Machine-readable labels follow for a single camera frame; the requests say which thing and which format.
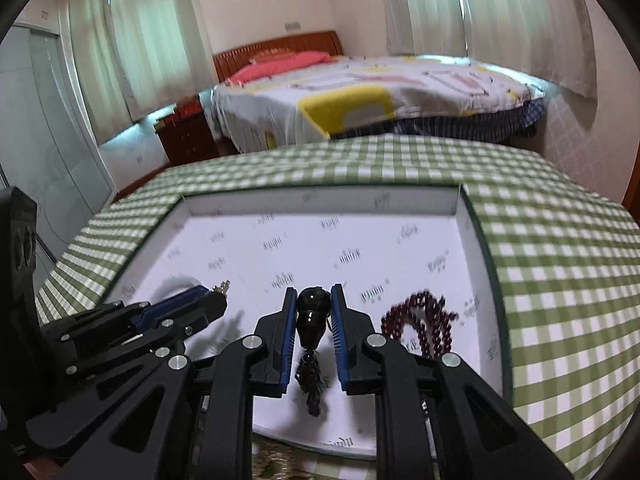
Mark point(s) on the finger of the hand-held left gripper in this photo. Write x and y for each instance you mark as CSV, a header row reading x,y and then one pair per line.
x,y
175,300
200,312

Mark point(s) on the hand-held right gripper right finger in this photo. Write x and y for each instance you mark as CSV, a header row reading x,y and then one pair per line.
x,y
338,345

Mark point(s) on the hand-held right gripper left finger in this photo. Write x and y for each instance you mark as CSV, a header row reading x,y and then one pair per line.
x,y
287,345

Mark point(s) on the silver leaf brooch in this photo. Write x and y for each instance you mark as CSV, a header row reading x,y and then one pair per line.
x,y
222,287

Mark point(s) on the dark gourd pendant with tassel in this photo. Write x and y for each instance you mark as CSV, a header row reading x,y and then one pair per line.
x,y
312,320

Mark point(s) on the white box with green rim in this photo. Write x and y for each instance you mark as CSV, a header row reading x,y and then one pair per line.
x,y
350,240

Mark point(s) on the frosted glass wardrobe door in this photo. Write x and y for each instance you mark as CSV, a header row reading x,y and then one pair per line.
x,y
45,135

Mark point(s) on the dark wooden nightstand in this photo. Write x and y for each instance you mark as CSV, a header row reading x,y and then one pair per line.
x,y
187,140

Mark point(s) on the red box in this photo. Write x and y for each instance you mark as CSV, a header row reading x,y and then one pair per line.
x,y
185,109

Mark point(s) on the narrow white curtain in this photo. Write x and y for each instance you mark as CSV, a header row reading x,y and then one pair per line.
x,y
425,5
95,60

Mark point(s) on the green checkered tablecloth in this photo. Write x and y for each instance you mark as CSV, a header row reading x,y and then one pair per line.
x,y
550,260

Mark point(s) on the pink pillow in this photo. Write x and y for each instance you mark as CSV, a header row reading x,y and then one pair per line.
x,y
280,62

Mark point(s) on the blue plaid bed skirt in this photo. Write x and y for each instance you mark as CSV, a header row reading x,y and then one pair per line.
x,y
475,122

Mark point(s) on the bed with patterned cover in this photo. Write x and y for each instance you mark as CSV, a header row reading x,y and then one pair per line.
x,y
400,90

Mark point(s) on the wide white curtain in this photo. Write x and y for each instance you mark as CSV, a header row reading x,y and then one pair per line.
x,y
155,35
525,25

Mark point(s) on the wooden bed headboard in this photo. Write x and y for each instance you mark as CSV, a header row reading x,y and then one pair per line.
x,y
270,47

